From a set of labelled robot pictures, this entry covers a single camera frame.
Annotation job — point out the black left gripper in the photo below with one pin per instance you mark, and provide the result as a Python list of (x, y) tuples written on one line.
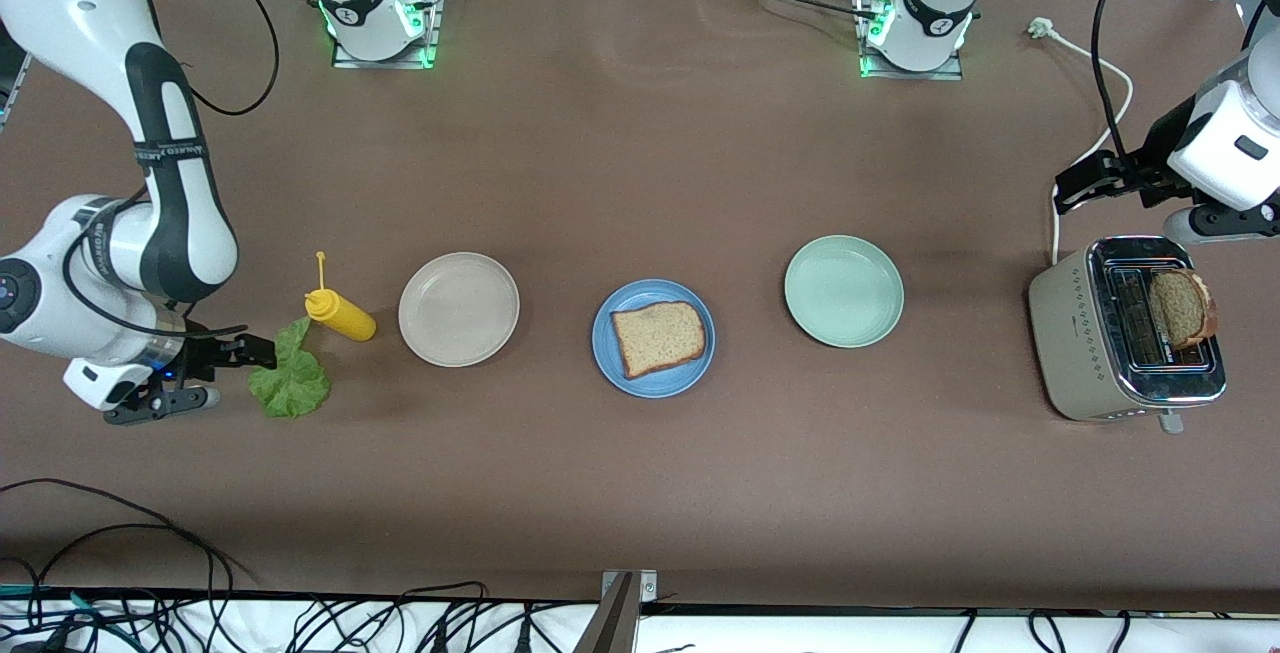
[(1143, 171)]

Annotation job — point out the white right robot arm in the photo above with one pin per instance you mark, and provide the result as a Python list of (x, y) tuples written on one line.
[(170, 223)]

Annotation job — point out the green round plate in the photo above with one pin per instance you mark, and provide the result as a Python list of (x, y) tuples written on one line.
[(844, 291)]

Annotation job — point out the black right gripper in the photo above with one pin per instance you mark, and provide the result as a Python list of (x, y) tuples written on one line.
[(208, 354)]

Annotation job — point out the small metal bracket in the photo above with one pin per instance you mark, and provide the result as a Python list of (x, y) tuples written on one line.
[(648, 585)]

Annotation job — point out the yellow squeeze bottle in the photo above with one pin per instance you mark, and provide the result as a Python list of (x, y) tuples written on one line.
[(348, 318)]

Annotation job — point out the brown bread slice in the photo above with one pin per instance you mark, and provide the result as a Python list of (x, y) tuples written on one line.
[(1180, 311), (660, 338)]

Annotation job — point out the blue round plate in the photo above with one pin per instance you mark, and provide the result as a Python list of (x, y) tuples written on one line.
[(650, 383)]

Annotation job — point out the beige round plate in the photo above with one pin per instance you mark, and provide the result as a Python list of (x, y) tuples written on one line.
[(458, 310)]

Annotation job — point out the green lettuce leaf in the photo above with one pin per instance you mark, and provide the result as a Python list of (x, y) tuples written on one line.
[(295, 388)]

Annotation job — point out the beige chrome toaster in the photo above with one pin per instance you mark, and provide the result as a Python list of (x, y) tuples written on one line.
[(1075, 343)]

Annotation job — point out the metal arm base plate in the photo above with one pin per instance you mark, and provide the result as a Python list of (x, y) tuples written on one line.
[(910, 75), (385, 63)]

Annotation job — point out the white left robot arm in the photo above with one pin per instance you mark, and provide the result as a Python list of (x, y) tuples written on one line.
[(935, 3)]

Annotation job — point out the dark metal pole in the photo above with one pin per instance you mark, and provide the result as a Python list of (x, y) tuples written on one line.
[(610, 628)]

